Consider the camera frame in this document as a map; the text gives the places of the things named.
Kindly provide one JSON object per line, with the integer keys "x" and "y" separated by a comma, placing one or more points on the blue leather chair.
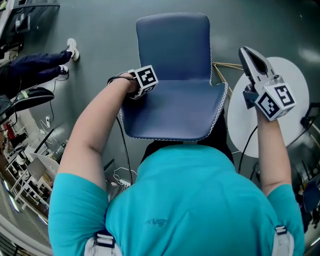
{"x": 175, "y": 105}

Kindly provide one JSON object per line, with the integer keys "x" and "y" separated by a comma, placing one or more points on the wooden table leg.
{"x": 222, "y": 77}
{"x": 228, "y": 65}

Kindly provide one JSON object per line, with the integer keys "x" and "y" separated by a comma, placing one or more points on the round white table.
{"x": 287, "y": 72}

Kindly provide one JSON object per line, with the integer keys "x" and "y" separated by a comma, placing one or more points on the black office chair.
{"x": 32, "y": 96}

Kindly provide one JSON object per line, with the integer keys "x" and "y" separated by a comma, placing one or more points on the person's left forearm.
{"x": 92, "y": 132}

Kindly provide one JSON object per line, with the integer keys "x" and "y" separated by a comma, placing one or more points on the person's right forearm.
{"x": 272, "y": 155}

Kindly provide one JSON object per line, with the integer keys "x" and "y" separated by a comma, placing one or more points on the small white power strip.
{"x": 47, "y": 121}

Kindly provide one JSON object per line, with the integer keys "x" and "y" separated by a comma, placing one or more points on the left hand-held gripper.
{"x": 146, "y": 79}

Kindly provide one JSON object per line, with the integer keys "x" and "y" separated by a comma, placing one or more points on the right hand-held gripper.
{"x": 275, "y": 100}

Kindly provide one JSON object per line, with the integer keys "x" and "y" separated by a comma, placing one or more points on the dark blue chair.
{"x": 312, "y": 195}

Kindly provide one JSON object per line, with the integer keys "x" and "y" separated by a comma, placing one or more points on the silver laptop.
{"x": 37, "y": 168}

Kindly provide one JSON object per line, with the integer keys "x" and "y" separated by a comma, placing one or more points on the person's teal shirt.
{"x": 187, "y": 200}

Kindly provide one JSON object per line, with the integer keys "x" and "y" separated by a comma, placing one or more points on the black metal stand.
{"x": 311, "y": 115}

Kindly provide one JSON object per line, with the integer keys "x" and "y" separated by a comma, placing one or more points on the black cabinet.
{"x": 30, "y": 17}

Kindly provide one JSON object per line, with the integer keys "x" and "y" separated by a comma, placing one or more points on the white shelf rack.
{"x": 27, "y": 182}

